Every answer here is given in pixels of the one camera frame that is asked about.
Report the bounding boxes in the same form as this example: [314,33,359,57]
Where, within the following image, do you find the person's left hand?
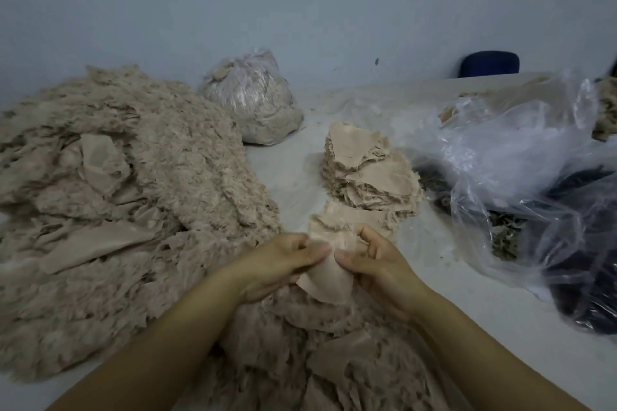
[226,232,334,306]

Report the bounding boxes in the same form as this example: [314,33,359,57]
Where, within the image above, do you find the person's right hand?
[334,225,432,322]

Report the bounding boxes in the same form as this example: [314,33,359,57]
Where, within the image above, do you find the beige scrap strips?
[178,285,474,411]

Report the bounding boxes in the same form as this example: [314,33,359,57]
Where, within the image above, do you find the stack of sorted beige pieces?
[321,121,395,205]

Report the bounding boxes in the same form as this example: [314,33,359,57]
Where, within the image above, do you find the large pile beige fabric scraps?
[0,65,283,383]

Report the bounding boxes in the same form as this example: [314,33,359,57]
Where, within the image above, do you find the person's right forearm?
[405,290,591,411]

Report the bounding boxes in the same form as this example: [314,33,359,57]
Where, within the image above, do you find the person's left forearm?
[48,271,250,411]

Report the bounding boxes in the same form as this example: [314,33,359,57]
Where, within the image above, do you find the beige fur pile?
[593,73,617,142]

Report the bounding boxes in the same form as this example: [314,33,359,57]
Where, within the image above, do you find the clear bag of beige scraps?
[197,48,306,147]

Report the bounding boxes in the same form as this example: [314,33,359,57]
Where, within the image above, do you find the large clear plastic bag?
[415,69,617,335]

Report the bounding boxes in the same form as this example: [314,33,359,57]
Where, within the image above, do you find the blue chair back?
[458,49,522,78]

